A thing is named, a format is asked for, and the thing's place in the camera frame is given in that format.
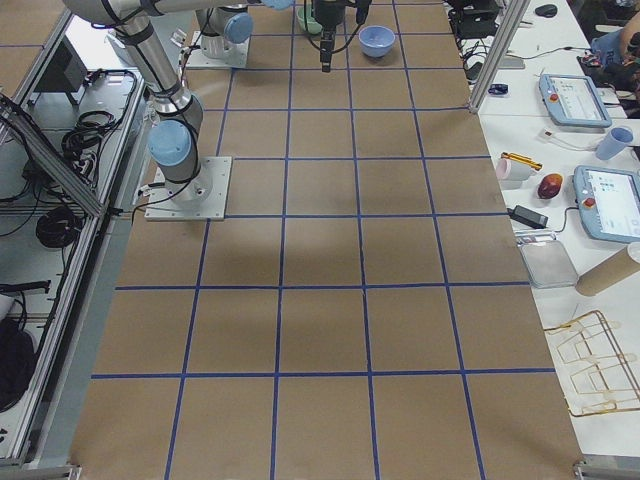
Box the coiled black cables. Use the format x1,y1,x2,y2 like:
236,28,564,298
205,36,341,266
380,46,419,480
60,110,119,176

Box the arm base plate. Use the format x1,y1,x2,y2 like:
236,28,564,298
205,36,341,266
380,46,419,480
144,156,232,221
186,30,250,69

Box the black computer mouse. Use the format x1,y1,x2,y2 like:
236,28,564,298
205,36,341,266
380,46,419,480
534,4,558,18

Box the red apple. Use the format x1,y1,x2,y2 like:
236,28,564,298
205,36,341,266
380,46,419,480
537,173,563,200

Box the black power adapter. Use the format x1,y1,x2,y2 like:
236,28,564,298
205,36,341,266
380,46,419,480
507,205,548,229

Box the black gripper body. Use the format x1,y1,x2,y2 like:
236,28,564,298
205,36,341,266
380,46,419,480
313,0,347,31

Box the far teach pendant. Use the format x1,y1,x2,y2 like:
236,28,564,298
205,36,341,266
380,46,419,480
538,74,612,128

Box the light blue plastic cup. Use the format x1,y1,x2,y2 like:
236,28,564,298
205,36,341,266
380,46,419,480
595,126,634,161

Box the clear lidded container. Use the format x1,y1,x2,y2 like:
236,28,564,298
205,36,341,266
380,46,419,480
515,230,578,289

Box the gold wire rack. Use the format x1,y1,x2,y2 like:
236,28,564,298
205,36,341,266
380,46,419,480
544,310,639,418

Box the yellow black tool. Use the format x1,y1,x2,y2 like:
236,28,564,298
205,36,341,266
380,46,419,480
501,152,543,171

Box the near teach pendant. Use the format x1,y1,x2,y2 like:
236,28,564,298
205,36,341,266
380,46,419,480
573,165,639,243

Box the blue bowl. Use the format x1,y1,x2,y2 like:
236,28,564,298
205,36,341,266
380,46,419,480
358,25,396,58

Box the aluminium frame post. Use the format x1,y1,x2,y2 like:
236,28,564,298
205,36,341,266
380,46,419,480
468,0,530,114

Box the teach pendant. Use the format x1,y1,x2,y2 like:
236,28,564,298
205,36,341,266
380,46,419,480
538,74,612,128
573,165,639,243

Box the pink white mug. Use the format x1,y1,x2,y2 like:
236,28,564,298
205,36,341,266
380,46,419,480
495,158,536,182

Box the cardboard tube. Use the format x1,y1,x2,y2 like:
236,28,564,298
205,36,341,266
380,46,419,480
575,242,639,296

